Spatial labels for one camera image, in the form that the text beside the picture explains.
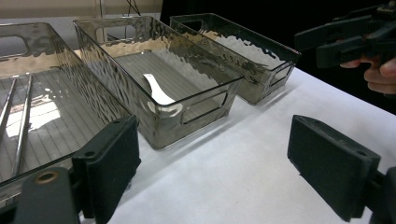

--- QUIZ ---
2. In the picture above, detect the white table sheet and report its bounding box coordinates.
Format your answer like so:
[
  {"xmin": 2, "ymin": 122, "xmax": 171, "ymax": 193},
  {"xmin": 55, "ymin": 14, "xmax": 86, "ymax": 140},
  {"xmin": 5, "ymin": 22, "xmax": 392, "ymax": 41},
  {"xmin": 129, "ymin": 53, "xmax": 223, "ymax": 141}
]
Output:
[{"xmin": 106, "ymin": 66, "xmax": 396, "ymax": 224}]

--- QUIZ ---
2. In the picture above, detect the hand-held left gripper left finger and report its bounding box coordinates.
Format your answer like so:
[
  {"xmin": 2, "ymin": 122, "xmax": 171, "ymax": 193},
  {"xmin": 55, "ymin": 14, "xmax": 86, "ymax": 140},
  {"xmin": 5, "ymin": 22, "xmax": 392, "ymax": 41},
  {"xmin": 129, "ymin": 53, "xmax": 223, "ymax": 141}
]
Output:
[{"xmin": 71, "ymin": 115, "xmax": 142, "ymax": 224}]

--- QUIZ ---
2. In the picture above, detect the white plastic spoon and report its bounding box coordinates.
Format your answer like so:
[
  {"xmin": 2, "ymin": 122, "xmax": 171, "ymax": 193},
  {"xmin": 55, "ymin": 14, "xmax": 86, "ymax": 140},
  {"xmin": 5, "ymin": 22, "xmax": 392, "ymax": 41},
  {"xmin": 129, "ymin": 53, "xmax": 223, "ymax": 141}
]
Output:
[{"xmin": 142, "ymin": 73, "xmax": 184, "ymax": 119}]

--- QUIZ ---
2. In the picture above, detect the black cable bundle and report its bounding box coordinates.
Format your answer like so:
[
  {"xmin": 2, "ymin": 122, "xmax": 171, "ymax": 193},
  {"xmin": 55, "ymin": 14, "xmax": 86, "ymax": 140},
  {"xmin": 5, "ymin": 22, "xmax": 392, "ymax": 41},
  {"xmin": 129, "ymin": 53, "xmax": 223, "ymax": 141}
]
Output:
[{"xmin": 123, "ymin": 0, "xmax": 142, "ymax": 17}]

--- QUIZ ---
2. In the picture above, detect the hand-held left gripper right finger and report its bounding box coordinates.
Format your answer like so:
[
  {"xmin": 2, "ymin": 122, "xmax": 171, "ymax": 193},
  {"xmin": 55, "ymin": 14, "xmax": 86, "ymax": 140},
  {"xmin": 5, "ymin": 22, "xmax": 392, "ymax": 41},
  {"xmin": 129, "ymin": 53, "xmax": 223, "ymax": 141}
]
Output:
[{"xmin": 287, "ymin": 115, "xmax": 381, "ymax": 222}]

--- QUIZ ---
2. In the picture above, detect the smoky clear plastic bin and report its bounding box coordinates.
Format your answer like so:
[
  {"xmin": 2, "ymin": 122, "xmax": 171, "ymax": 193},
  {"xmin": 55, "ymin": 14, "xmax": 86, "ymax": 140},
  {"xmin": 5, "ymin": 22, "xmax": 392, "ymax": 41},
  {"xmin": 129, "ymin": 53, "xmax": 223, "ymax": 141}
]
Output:
[
  {"xmin": 169, "ymin": 12, "xmax": 303, "ymax": 105},
  {"xmin": 0, "ymin": 21, "xmax": 139, "ymax": 202},
  {"xmin": 73, "ymin": 15, "xmax": 245, "ymax": 150}
]

